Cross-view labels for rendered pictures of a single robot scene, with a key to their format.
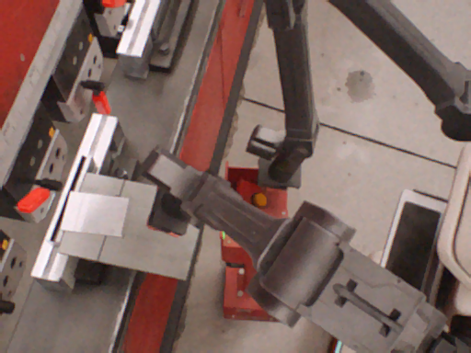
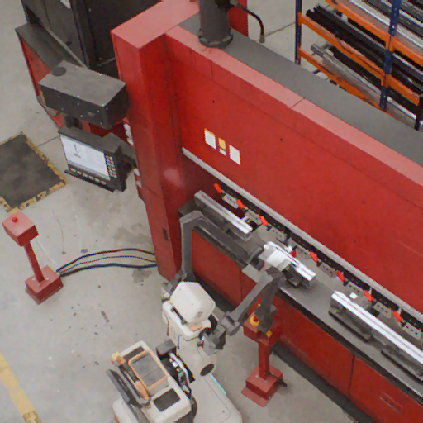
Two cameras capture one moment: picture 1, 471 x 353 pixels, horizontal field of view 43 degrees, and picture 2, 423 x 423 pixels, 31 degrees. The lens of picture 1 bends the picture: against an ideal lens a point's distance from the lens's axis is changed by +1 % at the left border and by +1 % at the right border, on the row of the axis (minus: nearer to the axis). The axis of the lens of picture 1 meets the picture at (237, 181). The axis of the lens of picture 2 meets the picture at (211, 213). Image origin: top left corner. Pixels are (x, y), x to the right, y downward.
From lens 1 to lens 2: 401 cm
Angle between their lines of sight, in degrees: 60
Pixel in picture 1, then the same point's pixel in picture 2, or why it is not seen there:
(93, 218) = (274, 257)
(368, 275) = (190, 219)
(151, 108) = (316, 301)
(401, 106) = not seen: outside the picture
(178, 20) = (349, 323)
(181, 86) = (320, 314)
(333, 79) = not seen: outside the picture
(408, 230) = (214, 322)
